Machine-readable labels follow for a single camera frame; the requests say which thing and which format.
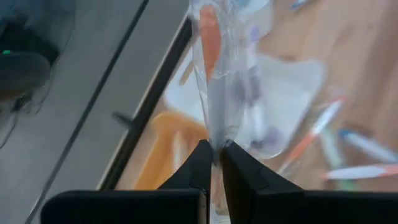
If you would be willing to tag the orange plastic bin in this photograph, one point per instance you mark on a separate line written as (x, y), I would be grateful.
(164, 146)

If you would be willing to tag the narrow white plastic bin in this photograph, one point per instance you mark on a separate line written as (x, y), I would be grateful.
(292, 93)

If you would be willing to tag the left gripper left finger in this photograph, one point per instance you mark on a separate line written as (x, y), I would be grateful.
(186, 202)

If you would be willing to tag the purple toothbrush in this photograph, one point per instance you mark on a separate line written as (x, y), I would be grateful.
(248, 88)
(267, 137)
(254, 32)

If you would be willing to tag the wrapped green toothbrush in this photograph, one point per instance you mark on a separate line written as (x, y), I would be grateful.
(331, 151)

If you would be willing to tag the blue toothbrush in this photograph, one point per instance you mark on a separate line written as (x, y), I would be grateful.
(368, 146)
(299, 3)

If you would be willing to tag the orange toothbrush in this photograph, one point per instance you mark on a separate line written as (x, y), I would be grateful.
(314, 132)
(360, 171)
(210, 40)

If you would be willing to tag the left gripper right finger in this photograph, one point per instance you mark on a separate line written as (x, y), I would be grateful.
(264, 199)

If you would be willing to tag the dark object with green light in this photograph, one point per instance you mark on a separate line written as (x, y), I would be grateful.
(21, 68)

